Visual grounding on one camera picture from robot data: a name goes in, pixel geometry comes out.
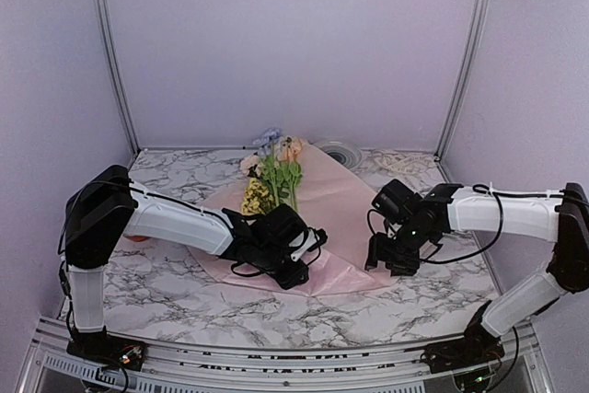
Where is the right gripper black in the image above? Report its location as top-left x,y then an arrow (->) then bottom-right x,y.
365,218 -> 434,276

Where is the yellow fake flower bunch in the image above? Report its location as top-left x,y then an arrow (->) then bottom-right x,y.
240,178 -> 281,215

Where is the pink wrapping paper sheet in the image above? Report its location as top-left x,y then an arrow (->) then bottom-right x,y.
183,138 -> 401,297

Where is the pink rose fake flower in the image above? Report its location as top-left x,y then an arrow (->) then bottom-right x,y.
240,133 -> 304,212

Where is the blue white fake flower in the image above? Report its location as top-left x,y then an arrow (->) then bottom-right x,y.
249,128 -> 285,206

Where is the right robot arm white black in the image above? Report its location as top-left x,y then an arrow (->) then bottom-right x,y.
364,179 -> 588,364

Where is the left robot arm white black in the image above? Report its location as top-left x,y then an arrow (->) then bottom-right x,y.
58,165 -> 328,361

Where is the orange white bowl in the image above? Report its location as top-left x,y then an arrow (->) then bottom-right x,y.
125,236 -> 150,243

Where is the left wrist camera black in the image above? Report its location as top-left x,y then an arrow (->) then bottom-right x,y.
288,227 -> 328,261

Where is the beige rope bundle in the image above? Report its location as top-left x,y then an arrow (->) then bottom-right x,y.
367,147 -> 443,178

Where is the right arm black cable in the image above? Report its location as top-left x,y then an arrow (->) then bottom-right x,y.
365,183 -> 567,268

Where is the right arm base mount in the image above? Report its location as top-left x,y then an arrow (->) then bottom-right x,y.
420,337 -> 505,374

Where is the aluminium front rail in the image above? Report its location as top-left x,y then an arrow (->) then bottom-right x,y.
16,318 -> 555,392

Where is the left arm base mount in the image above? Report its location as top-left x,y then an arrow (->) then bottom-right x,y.
66,333 -> 146,371

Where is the right aluminium frame post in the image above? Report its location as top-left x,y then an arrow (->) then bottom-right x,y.
435,0 -> 490,162

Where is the aluminium frame post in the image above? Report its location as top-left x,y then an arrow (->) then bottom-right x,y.
94,0 -> 140,156
435,0 -> 490,162

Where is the left aluminium frame post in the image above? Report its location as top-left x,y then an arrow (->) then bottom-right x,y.
94,0 -> 140,156

